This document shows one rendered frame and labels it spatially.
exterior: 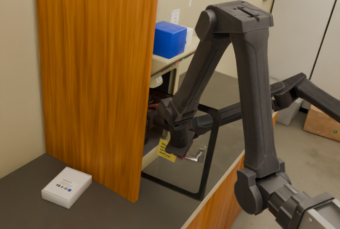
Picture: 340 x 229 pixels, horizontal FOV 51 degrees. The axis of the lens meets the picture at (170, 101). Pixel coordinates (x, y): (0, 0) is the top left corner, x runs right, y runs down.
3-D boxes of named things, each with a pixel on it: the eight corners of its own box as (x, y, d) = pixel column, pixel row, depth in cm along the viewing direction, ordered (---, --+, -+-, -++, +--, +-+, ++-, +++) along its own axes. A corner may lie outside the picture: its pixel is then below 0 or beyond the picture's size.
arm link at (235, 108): (286, 89, 123) (293, 107, 130) (281, 78, 126) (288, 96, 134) (174, 130, 135) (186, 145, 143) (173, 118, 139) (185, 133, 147)
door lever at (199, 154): (178, 149, 129) (179, 143, 128) (203, 158, 126) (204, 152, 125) (172, 157, 125) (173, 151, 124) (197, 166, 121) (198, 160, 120)
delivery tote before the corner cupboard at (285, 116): (239, 109, 414) (245, 83, 398) (253, 97, 445) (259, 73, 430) (290, 129, 387) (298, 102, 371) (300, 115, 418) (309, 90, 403)
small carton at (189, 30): (173, 43, 132) (175, 28, 129) (179, 40, 136) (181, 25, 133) (185, 47, 130) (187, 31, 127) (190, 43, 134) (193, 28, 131)
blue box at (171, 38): (144, 51, 122) (146, 25, 117) (160, 44, 129) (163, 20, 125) (169, 59, 117) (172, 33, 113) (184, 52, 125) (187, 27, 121)
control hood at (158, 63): (135, 79, 124) (137, 52, 120) (182, 56, 149) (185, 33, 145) (163, 90, 120) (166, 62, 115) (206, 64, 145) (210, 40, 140)
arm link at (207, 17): (214, 23, 70) (257, 14, 74) (201, 3, 72) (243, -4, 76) (167, 127, 105) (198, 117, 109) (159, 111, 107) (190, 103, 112)
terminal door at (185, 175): (133, 172, 145) (141, 84, 126) (203, 201, 135) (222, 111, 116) (132, 173, 144) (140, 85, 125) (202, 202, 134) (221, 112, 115)
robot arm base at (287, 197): (285, 254, 68) (303, 208, 63) (257, 224, 74) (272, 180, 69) (315, 240, 72) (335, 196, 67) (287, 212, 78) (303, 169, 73)
